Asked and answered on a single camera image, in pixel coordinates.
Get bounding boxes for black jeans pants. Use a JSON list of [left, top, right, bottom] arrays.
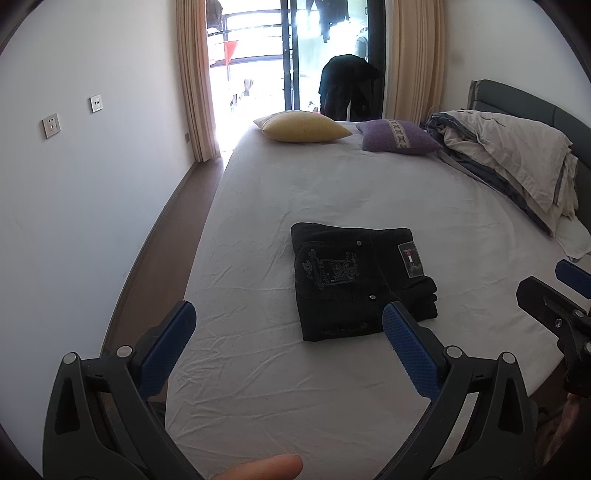
[[290, 222, 438, 342]]

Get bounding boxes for right hand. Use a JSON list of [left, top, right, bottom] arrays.
[[536, 393, 590, 467]]

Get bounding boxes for left hand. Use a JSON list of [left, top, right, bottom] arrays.
[[212, 454, 304, 480]]

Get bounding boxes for white pillow under duvet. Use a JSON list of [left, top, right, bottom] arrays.
[[554, 216, 591, 262]]

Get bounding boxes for white bed mattress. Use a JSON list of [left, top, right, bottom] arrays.
[[164, 120, 591, 480]]

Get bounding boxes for beige grey folded duvet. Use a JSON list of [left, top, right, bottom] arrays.
[[426, 110, 579, 237]]

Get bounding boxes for dark grey headboard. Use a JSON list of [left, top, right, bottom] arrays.
[[468, 80, 591, 227]]

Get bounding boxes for purple patterned pillow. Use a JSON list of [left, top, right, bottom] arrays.
[[356, 119, 443, 155]]

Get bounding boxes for yellow pillow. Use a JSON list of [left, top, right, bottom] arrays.
[[253, 110, 352, 143]]

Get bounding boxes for right beige curtain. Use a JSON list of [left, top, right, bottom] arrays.
[[383, 0, 446, 124]]

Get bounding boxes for beige curtain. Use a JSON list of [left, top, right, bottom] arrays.
[[175, 0, 219, 163], [383, 0, 446, 124]]

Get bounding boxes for left beige curtain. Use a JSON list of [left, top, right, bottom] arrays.
[[175, 0, 219, 163]]

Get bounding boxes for white wall socket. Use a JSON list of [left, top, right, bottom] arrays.
[[42, 113, 61, 139]]

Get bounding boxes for black window door frame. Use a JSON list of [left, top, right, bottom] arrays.
[[280, 0, 386, 113]]

